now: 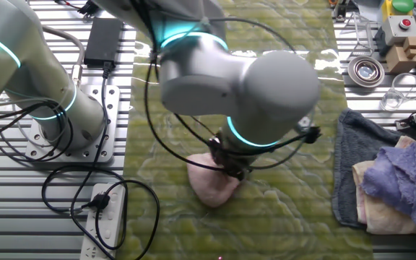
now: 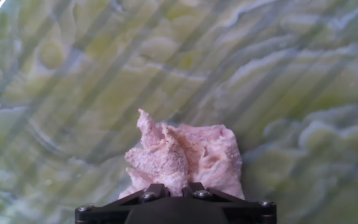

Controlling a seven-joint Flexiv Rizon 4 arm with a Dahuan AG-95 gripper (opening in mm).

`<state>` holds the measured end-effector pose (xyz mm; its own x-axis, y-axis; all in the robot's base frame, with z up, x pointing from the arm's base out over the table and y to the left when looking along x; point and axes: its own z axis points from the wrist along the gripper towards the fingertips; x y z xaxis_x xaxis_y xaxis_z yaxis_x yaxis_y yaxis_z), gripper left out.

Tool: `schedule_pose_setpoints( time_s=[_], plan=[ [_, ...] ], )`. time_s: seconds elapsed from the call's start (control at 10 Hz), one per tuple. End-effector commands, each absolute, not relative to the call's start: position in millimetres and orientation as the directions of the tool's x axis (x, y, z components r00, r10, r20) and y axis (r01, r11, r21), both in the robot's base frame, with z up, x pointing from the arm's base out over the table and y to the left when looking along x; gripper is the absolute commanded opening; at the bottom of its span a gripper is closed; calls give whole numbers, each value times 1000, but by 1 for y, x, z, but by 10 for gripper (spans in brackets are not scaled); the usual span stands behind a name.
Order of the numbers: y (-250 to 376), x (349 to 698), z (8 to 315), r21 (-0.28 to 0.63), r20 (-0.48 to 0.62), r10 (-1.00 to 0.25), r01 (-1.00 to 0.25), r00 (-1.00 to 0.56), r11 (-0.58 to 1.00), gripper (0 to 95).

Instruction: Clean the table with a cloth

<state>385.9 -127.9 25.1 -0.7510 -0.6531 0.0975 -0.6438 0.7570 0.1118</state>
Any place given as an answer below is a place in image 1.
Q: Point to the small steel bowl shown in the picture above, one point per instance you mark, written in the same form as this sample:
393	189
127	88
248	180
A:
366	71

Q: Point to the pink fluffy cloth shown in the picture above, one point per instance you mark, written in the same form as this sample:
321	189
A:
208	187

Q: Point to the yellow box green button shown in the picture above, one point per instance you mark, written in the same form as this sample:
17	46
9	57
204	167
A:
403	5

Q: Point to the beige cloth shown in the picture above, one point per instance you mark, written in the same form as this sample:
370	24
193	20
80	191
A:
377	216

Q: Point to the white power strip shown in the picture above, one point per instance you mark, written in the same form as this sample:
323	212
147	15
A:
108	216

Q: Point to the wooden blocks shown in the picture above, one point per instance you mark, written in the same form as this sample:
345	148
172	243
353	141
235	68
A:
403	59

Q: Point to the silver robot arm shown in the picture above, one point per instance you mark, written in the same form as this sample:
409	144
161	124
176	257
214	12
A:
200	79

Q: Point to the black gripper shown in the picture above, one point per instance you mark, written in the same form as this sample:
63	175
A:
226	159

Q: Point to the dark grey towel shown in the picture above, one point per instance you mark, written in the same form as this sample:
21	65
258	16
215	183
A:
352	162

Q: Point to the purple fluffy cloth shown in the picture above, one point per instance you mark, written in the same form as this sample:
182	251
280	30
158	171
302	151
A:
406	180

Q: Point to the grey box red button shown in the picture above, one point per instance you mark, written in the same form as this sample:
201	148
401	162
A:
397	30

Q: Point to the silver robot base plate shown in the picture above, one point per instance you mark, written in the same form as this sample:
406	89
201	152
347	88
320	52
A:
108	108

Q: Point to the clear glass beaker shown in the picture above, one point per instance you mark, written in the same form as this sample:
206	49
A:
397	99

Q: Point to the green marble pattern mat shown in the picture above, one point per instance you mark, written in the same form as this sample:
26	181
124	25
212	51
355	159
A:
229	224

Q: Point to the black power adapter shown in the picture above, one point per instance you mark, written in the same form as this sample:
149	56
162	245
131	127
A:
103	41

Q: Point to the clear acrylic stand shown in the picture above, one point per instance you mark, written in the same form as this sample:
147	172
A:
363	36

